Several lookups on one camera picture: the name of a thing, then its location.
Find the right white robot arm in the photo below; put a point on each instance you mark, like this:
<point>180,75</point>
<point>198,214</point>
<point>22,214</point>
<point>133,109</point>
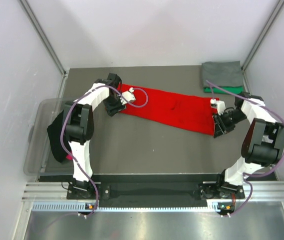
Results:
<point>263,144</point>

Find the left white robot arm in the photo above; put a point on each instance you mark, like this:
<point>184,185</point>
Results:
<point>78,126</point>

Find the left aluminium frame post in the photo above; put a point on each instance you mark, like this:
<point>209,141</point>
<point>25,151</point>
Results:
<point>40,32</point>

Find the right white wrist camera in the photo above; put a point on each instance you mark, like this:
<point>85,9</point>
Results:
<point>218,105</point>

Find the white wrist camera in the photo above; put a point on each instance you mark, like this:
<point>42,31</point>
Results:
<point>218,105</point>
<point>128,96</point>

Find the clear plastic bin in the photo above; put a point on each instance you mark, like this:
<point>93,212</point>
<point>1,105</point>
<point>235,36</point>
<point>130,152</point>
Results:
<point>39,159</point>

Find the aluminium frame post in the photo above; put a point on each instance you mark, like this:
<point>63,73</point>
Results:
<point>40,32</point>
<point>275,12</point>

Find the red t shirt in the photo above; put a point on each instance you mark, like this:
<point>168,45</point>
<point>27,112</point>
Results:
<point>187,112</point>

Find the folded grey t shirt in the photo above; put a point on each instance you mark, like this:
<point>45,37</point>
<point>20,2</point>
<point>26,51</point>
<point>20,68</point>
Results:
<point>222,74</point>

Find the right aluminium frame post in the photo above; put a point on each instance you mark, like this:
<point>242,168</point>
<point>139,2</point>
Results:
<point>275,12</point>

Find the black t shirt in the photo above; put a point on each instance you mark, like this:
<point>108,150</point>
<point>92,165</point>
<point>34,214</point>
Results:
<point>54,131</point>

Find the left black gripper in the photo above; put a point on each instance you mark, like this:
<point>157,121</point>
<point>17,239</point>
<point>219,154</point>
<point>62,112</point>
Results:
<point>112,110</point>

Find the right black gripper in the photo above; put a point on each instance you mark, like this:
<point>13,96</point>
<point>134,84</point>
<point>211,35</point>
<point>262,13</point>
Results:
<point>220,127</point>

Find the folded green t shirt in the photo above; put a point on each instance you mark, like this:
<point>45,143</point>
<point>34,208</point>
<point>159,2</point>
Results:
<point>234,90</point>

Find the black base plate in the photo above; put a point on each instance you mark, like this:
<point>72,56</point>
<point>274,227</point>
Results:
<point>143,191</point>

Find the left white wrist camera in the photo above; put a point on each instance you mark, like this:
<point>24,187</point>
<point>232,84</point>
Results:
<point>128,96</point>

